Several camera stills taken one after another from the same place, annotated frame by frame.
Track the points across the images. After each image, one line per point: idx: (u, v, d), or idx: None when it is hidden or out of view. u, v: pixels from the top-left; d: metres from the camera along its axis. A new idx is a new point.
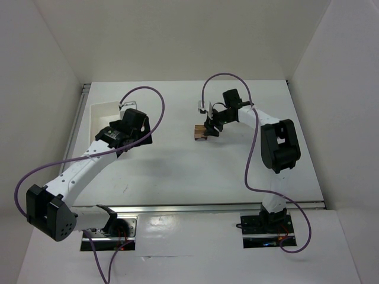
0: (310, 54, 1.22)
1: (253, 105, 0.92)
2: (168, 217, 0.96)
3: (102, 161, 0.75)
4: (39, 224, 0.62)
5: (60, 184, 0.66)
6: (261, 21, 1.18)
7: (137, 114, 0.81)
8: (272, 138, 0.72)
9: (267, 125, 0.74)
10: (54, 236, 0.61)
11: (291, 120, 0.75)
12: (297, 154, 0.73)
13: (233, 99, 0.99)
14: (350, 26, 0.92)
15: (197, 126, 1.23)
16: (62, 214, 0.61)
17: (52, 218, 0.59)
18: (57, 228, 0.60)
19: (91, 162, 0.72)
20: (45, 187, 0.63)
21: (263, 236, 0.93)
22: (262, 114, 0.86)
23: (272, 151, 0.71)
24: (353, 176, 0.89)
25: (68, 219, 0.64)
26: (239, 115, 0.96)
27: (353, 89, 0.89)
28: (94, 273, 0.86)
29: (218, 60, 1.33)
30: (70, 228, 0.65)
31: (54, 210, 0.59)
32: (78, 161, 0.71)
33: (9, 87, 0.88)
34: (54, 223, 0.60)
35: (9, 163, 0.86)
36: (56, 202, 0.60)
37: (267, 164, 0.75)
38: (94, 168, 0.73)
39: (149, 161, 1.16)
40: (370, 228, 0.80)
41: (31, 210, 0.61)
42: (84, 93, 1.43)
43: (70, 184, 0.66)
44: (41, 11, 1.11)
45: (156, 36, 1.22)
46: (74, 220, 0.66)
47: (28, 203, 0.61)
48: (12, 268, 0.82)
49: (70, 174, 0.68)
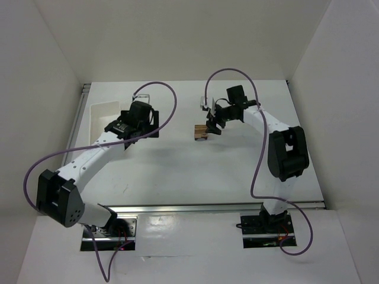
0: (310, 54, 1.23)
1: (260, 106, 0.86)
2: (168, 217, 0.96)
3: (112, 150, 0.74)
4: (49, 209, 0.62)
5: (71, 170, 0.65)
6: (261, 22, 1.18)
7: (141, 106, 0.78)
8: (281, 147, 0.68)
9: (276, 132, 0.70)
10: (63, 220, 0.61)
11: (300, 128, 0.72)
12: (305, 162, 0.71)
13: (237, 95, 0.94)
14: (351, 26, 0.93)
15: (197, 126, 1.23)
16: (73, 199, 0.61)
17: (63, 202, 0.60)
18: (67, 212, 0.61)
19: (102, 150, 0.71)
20: (57, 173, 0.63)
21: (263, 236, 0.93)
22: (270, 118, 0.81)
23: (280, 161, 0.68)
24: (353, 176, 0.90)
25: (79, 205, 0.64)
26: (244, 115, 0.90)
27: (353, 88, 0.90)
28: (93, 274, 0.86)
29: (219, 60, 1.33)
30: (78, 214, 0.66)
31: (66, 194, 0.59)
32: (88, 149, 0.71)
33: (9, 86, 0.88)
34: (65, 207, 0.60)
35: (9, 162, 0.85)
36: (69, 186, 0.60)
37: (275, 173, 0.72)
38: (103, 157, 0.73)
39: (150, 161, 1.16)
40: (370, 227, 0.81)
41: (41, 194, 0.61)
42: (83, 93, 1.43)
43: (82, 170, 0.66)
44: (41, 11, 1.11)
45: (156, 36, 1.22)
46: (83, 207, 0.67)
47: (39, 187, 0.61)
48: (11, 268, 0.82)
49: (81, 161, 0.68)
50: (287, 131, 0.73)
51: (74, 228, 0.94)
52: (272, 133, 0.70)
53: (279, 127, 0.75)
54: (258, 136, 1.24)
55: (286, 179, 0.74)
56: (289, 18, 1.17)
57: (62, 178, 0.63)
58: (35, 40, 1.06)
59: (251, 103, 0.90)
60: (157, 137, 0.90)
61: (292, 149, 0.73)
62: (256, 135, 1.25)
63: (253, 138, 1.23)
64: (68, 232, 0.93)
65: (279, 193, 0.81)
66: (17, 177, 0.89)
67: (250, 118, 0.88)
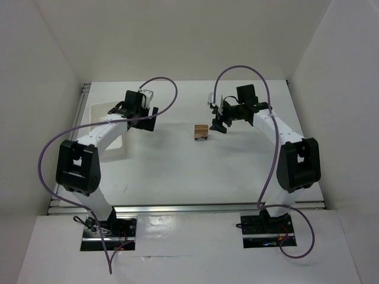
0: (310, 55, 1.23)
1: (272, 112, 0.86)
2: (168, 217, 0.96)
3: (118, 128, 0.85)
4: (71, 174, 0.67)
5: (88, 138, 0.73)
6: (262, 23, 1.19)
7: (136, 94, 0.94)
8: (292, 160, 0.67)
9: (288, 144, 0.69)
10: (86, 182, 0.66)
11: (314, 139, 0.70)
12: (316, 176, 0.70)
13: (249, 96, 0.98)
14: (350, 28, 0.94)
15: (197, 126, 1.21)
16: (95, 160, 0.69)
17: (87, 161, 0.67)
18: (90, 173, 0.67)
19: (111, 126, 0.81)
20: (77, 141, 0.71)
21: (263, 236, 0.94)
22: (283, 126, 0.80)
23: (290, 174, 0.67)
24: (353, 176, 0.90)
25: (97, 171, 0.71)
26: (254, 118, 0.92)
27: (353, 89, 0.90)
28: (93, 274, 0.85)
29: (219, 60, 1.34)
30: (96, 183, 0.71)
31: (90, 152, 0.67)
32: (99, 125, 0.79)
33: (9, 86, 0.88)
34: (89, 166, 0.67)
35: (9, 161, 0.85)
36: (92, 148, 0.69)
37: (283, 184, 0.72)
38: (113, 132, 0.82)
39: (150, 161, 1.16)
40: (370, 227, 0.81)
41: (64, 161, 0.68)
42: (83, 93, 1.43)
43: (97, 138, 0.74)
44: (41, 11, 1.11)
45: (157, 36, 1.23)
46: (100, 176, 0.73)
47: (62, 154, 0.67)
48: (10, 268, 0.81)
49: (95, 132, 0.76)
50: (299, 142, 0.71)
51: (75, 228, 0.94)
52: (285, 145, 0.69)
53: (291, 138, 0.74)
54: (257, 136, 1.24)
55: (294, 190, 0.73)
56: (289, 18, 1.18)
57: (83, 144, 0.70)
58: (35, 39, 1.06)
59: (262, 107, 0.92)
60: (151, 130, 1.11)
61: (304, 161, 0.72)
62: (256, 135, 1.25)
63: (253, 138, 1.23)
64: (68, 232, 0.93)
65: (283, 200, 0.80)
66: (17, 176, 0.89)
67: (260, 123, 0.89)
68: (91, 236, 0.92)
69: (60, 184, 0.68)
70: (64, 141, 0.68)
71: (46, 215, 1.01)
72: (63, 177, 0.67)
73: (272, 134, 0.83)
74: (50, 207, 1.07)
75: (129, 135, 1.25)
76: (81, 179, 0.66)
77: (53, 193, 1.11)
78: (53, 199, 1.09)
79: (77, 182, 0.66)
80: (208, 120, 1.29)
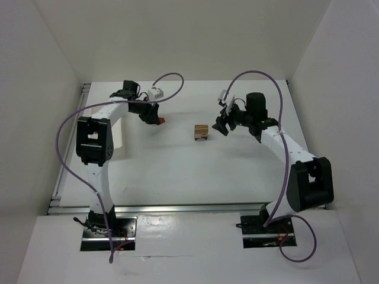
0: (310, 55, 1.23)
1: (280, 129, 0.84)
2: (168, 217, 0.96)
3: (122, 109, 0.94)
4: (90, 145, 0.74)
5: (99, 115, 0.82)
6: (262, 22, 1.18)
7: (133, 82, 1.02)
8: (304, 179, 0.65)
9: (299, 164, 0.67)
10: (103, 151, 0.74)
11: (325, 158, 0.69)
12: (329, 197, 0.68)
13: (259, 110, 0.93)
14: (352, 26, 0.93)
15: (197, 126, 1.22)
16: (109, 132, 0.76)
17: (103, 132, 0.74)
18: (106, 142, 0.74)
19: (117, 105, 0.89)
20: (90, 117, 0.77)
21: (263, 236, 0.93)
22: (292, 144, 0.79)
23: (302, 194, 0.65)
24: (353, 175, 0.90)
25: (111, 142, 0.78)
26: (262, 136, 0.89)
27: (353, 87, 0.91)
28: (93, 274, 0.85)
29: (219, 60, 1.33)
30: (111, 153, 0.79)
31: (104, 125, 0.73)
32: (107, 104, 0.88)
33: (8, 86, 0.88)
34: (105, 137, 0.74)
35: (9, 161, 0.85)
36: (105, 120, 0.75)
37: (294, 205, 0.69)
38: (118, 111, 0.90)
39: (149, 160, 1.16)
40: (370, 227, 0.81)
41: (82, 134, 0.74)
42: (83, 93, 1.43)
43: (108, 114, 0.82)
44: (41, 10, 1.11)
45: (156, 35, 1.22)
46: (113, 145, 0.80)
47: (80, 129, 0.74)
48: (11, 268, 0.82)
49: (106, 109, 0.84)
50: (311, 161, 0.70)
51: (75, 228, 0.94)
52: (295, 164, 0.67)
53: (302, 157, 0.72)
54: None
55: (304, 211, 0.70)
56: (289, 18, 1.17)
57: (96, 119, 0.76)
58: (35, 39, 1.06)
59: (271, 124, 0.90)
60: (157, 122, 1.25)
61: (315, 181, 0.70)
62: None
63: (252, 138, 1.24)
64: (68, 232, 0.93)
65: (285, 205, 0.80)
66: (17, 176, 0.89)
67: (267, 139, 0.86)
68: (91, 236, 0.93)
69: (80, 155, 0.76)
70: (80, 118, 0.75)
71: (45, 215, 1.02)
72: (82, 149, 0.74)
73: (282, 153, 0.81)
74: (50, 207, 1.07)
75: (129, 135, 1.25)
76: (99, 149, 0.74)
77: (54, 193, 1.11)
78: (53, 199, 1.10)
79: (96, 152, 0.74)
80: (207, 120, 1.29)
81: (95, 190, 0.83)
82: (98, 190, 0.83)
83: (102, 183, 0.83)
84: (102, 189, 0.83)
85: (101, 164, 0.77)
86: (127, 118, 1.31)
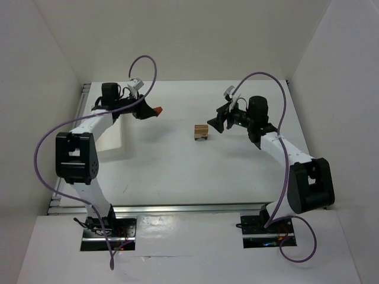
0: (310, 55, 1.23)
1: (279, 134, 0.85)
2: (168, 217, 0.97)
3: (106, 120, 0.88)
4: (71, 163, 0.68)
5: (80, 129, 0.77)
6: (262, 22, 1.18)
7: (111, 86, 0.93)
8: (303, 180, 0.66)
9: (298, 165, 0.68)
10: (87, 168, 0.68)
11: (325, 160, 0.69)
12: (330, 198, 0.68)
13: (261, 118, 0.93)
14: (352, 26, 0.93)
15: (197, 126, 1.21)
16: (92, 147, 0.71)
17: (85, 148, 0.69)
18: (89, 158, 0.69)
19: (100, 118, 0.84)
20: (71, 133, 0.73)
21: (263, 236, 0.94)
22: (291, 147, 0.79)
23: (301, 195, 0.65)
24: (353, 175, 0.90)
25: (95, 158, 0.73)
26: (262, 142, 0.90)
27: (353, 87, 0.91)
28: (93, 274, 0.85)
29: (219, 60, 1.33)
30: (95, 170, 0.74)
31: (86, 139, 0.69)
32: (88, 118, 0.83)
33: (8, 86, 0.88)
34: (87, 152, 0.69)
35: (9, 161, 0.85)
36: (86, 135, 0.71)
37: (294, 207, 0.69)
38: (102, 124, 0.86)
39: (148, 160, 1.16)
40: (371, 227, 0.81)
41: (61, 151, 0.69)
42: (83, 93, 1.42)
43: (89, 128, 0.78)
44: (41, 10, 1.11)
45: (157, 35, 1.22)
46: (98, 161, 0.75)
47: (60, 146, 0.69)
48: (11, 268, 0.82)
49: (87, 122, 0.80)
50: (310, 163, 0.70)
51: (76, 228, 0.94)
52: (294, 165, 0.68)
53: (300, 158, 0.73)
54: None
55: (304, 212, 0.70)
56: (289, 18, 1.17)
57: (77, 134, 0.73)
58: (35, 39, 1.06)
59: (270, 131, 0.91)
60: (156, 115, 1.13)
61: (315, 183, 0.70)
62: None
63: None
64: (68, 233, 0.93)
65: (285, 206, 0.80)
66: (16, 176, 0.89)
67: (267, 145, 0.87)
68: (91, 236, 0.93)
69: (61, 176, 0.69)
70: (59, 134, 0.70)
71: (45, 215, 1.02)
72: (63, 168, 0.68)
73: (282, 158, 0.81)
74: (50, 207, 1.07)
75: (129, 135, 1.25)
76: (82, 166, 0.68)
77: (54, 193, 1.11)
78: (53, 199, 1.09)
79: (78, 170, 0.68)
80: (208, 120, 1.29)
81: (89, 203, 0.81)
82: (92, 202, 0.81)
83: (96, 197, 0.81)
84: (96, 200, 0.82)
85: (87, 182, 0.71)
86: (127, 118, 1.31)
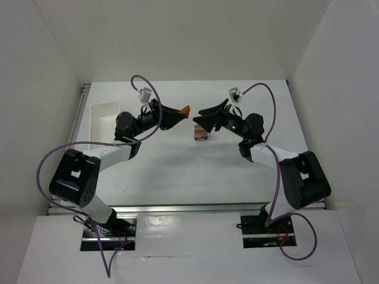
0: (310, 55, 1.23)
1: (267, 143, 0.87)
2: (168, 217, 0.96)
3: (120, 155, 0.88)
4: (66, 184, 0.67)
5: (92, 152, 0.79)
6: (262, 22, 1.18)
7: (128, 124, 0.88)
8: (295, 173, 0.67)
9: (286, 161, 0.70)
10: (79, 193, 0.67)
11: (311, 152, 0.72)
12: (326, 189, 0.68)
13: (254, 136, 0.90)
14: (352, 26, 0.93)
15: (197, 126, 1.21)
16: (94, 174, 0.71)
17: (87, 172, 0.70)
18: (86, 186, 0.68)
19: (117, 148, 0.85)
20: (82, 152, 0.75)
21: (263, 236, 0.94)
22: (279, 150, 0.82)
23: (296, 186, 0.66)
24: (353, 174, 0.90)
25: (92, 187, 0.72)
26: (252, 154, 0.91)
27: (353, 88, 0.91)
28: (93, 274, 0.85)
29: (219, 60, 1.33)
30: (88, 199, 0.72)
31: (92, 164, 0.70)
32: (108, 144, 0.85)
33: (8, 86, 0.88)
34: (87, 178, 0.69)
35: (9, 161, 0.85)
36: (94, 160, 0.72)
37: (294, 204, 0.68)
38: (116, 155, 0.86)
39: (148, 160, 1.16)
40: (370, 227, 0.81)
41: (63, 168, 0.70)
42: (83, 93, 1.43)
43: (101, 154, 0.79)
44: (41, 11, 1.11)
45: (157, 35, 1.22)
46: (95, 190, 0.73)
47: (64, 161, 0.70)
48: (12, 268, 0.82)
49: (102, 149, 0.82)
50: (298, 157, 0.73)
51: (75, 229, 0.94)
52: (282, 161, 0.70)
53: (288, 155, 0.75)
54: None
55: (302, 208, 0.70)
56: (288, 19, 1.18)
57: (87, 155, 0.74)
58: (35, 39, 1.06)
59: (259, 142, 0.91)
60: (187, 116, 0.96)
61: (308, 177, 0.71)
62: None
63: None
64: (68, 233, 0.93)
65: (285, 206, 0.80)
66: (17, 176, 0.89)
67: (257, 156, 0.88)
68: (91, 236, 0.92)
69: (53, 191, 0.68)
70: (70, 150, 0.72)
71: (45, 215, 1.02)
72: (57, 185, 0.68)
73: (272, 161, 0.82)
74: (50, 207, 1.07)
75: None
76: (74, 190, 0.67)
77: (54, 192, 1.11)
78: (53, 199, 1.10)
79: (70, 193, 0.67)
80: None
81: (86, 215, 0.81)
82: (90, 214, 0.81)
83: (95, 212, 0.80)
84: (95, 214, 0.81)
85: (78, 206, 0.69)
86: None
